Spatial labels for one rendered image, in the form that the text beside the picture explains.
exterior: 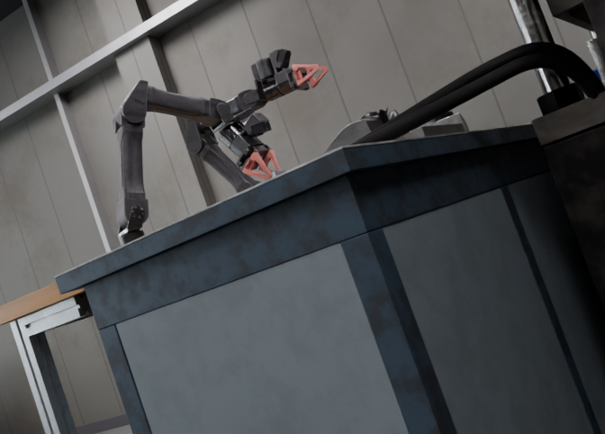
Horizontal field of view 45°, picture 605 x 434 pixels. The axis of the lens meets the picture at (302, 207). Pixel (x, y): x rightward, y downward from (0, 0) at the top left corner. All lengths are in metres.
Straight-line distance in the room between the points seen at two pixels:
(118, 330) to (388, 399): 0.56
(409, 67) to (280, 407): 3.03
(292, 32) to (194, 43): 0.70
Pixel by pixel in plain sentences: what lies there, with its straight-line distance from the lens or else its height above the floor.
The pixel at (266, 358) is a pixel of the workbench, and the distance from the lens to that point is 1.21.
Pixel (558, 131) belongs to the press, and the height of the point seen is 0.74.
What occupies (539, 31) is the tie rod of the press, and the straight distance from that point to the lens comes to 1.71.
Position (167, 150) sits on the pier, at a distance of 4.71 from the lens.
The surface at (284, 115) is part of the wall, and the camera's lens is 4.37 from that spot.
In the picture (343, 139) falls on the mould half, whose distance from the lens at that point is 1.76.
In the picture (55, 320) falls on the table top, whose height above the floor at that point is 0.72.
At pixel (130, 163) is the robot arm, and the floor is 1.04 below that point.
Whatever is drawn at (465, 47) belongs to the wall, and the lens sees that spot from 3.98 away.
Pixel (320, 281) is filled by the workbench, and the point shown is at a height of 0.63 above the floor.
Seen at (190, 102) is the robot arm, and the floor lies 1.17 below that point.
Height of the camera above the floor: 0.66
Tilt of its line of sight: 4 degrees up
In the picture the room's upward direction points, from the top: 20 degrees counter-clockwise
